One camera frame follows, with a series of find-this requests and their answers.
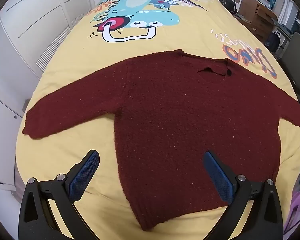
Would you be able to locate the yellow cartoon printed blanket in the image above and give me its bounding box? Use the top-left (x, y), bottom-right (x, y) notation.
top-left (14, 0), bottom-right (300, 240)

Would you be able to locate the grey chair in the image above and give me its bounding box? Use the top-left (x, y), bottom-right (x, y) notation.
top-left (281, 32), bottom-right (300, 103)

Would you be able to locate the dark red knitted sweater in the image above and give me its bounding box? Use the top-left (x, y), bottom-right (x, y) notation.
top-left (22, 49), bottom-right (300, 232)

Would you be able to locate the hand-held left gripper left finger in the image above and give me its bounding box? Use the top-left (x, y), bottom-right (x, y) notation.
top-left (18, 150), bottom-right (100, 240)

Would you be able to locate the dark tote bag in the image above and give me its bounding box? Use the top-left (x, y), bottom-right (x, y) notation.
top-left (266, 31), bottom-right (282, 52)

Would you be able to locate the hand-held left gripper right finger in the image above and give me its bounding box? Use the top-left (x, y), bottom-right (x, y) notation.
top-left (202, 151), bottom-right (283, 240)

